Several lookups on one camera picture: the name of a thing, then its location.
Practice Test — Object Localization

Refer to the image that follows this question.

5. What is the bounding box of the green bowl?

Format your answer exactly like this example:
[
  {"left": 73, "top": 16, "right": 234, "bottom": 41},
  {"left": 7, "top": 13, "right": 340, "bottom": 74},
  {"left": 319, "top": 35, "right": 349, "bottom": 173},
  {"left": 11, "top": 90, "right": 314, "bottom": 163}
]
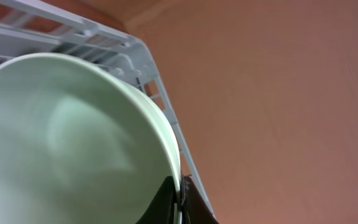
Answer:
[{"left": 0, "top": 53, "right": 180, "bottom": 223}]

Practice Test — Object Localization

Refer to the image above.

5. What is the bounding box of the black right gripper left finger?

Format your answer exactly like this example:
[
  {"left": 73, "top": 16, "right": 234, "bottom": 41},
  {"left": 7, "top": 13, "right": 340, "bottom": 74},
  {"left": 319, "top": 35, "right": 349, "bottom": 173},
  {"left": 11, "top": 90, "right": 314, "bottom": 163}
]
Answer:
[{"left": 136, "top": 176, "right": 177, "bottom": 224}]

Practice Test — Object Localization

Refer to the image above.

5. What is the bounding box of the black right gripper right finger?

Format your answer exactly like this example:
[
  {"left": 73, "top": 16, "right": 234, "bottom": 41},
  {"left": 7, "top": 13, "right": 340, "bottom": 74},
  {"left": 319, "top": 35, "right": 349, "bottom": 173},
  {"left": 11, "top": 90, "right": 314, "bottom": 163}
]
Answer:
[{"left": 181, "top": 176, "right": 219, "bottom": 224}]

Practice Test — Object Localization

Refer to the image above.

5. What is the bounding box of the grey dishwasher rack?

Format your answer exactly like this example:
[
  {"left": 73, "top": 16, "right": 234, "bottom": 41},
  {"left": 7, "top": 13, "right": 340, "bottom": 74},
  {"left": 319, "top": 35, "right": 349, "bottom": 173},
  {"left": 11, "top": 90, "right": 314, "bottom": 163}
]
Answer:
[{"left": 0, "top": 0, "right": 212, "bottom": 208}]

